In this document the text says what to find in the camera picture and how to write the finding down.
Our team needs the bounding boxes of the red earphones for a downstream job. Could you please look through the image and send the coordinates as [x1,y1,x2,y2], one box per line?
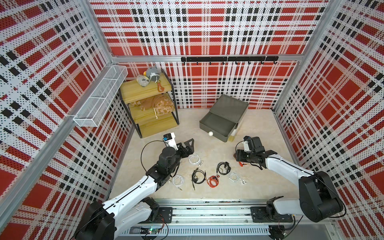
[207,176,219,188]
[234,154,247,167]

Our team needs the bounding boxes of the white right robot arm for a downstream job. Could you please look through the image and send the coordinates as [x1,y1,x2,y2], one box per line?
[234,136,347,223]

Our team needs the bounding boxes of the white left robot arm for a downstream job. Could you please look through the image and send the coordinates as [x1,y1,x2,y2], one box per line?
[73,134,194,240]

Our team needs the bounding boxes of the white earphones top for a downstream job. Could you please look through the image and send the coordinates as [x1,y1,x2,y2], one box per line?
[188,154,203,166]

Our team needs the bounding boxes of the white earphones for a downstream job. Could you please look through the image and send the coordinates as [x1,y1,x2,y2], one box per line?
[172,175,185,191]
[188,154,203,166]
[229,173,247,185]

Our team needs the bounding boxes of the white earphones left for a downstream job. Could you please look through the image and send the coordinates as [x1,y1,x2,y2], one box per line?
[172,175,185,191]

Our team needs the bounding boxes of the black earphones centre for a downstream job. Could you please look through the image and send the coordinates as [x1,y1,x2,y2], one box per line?
[192,168,207,190]

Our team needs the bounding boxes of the black earphones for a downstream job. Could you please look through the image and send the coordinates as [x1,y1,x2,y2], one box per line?
[192,168,207,190]
[216,162,232,176]

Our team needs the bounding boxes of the yellow bottom drawer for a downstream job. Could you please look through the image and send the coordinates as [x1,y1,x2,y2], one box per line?
[228,132,236,142]

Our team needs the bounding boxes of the white earphones right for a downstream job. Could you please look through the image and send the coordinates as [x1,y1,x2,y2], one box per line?
[229,173,247,185]

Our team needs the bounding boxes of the black earphones right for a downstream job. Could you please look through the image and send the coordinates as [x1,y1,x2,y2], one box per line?
[216,162,232,176]

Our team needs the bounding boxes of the three-tier plastic drawer cabinet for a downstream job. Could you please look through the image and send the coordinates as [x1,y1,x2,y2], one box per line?
[199,94,250,143]

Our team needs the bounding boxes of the brown plush toy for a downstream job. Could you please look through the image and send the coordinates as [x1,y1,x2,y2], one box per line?
[130,94,175,116]

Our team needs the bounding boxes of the wooden three-tier shelf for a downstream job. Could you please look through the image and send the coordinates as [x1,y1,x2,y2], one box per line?
[119,67,180,139]

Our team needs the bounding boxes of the orange carabiner clip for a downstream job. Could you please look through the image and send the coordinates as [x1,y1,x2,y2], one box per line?
[157,82,165,93]

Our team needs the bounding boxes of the green circuit board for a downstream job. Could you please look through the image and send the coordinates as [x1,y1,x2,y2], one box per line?
[140,228,162,235]

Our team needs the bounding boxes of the white grey plush toy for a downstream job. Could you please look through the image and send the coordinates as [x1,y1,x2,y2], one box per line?
[136,75,151,87]

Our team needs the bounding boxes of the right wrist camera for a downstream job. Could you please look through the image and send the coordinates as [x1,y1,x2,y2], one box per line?
[243,140,252,152]

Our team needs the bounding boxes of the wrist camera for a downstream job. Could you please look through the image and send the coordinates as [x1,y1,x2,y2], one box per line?
[163,133,178,151]
[243,140,252,152]

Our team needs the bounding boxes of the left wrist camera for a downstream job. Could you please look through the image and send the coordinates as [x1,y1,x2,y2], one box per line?
[163,133,178,151]

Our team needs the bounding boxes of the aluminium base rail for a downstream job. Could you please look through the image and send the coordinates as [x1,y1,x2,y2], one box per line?
[86,197,304,238]

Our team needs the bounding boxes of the black wall hook rail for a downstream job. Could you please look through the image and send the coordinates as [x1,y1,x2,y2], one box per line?
[181,56,279,64]

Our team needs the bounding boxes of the white wire mesh basket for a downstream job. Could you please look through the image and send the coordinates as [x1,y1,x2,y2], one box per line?
[74,65,128,128]

